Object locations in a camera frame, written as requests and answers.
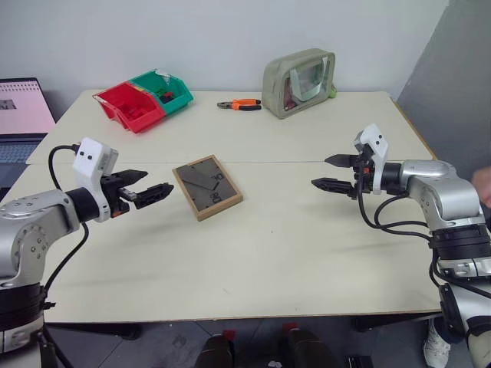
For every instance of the small green object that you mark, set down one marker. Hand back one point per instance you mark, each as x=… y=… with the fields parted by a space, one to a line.
x=333 y=92

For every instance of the white sneaker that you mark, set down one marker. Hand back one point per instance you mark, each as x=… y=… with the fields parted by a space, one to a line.
x=435 y=343

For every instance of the small black part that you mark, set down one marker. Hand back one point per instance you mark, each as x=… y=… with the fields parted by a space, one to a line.
x=167 y=98

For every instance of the beige pouch with clear window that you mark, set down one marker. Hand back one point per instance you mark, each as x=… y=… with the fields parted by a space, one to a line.
x=274 y=84

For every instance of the grey partition panel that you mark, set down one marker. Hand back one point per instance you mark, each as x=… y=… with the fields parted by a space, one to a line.
x=452 y=76

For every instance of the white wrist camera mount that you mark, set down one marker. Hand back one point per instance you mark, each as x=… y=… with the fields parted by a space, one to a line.
x=377 y=142
x=90 y=161

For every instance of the red plastic parts bin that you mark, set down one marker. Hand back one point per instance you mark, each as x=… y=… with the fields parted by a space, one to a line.
x=134 y=111

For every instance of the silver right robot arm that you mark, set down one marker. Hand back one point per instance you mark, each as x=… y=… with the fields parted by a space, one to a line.
x=441 y=184

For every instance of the dark rounded shape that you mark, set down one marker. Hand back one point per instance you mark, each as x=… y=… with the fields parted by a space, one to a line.
x=307 y=349
x=216 y=352

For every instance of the wooden framed dark tray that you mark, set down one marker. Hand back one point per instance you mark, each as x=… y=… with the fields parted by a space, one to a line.
x=207 y=188

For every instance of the bystander bare hand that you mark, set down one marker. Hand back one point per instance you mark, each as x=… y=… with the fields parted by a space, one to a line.
x=484 y=184

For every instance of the green plastic parts bin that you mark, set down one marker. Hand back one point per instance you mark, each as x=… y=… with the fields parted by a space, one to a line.
x=180 y=97

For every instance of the laptop with pink screen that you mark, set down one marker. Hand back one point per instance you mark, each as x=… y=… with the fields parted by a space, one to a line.
x=19 y=107

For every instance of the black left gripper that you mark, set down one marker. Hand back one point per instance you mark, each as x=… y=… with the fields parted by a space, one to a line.
x=113 y=195

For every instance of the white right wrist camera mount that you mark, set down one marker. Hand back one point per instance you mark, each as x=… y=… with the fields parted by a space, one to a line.
x=377 y=142

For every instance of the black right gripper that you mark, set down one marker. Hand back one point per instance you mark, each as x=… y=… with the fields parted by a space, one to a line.
x=362 y=174

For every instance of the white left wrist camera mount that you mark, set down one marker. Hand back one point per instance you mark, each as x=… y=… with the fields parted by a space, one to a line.
x=90 y=161

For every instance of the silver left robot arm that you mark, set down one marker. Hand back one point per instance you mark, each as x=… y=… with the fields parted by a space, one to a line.
x=30 y=230

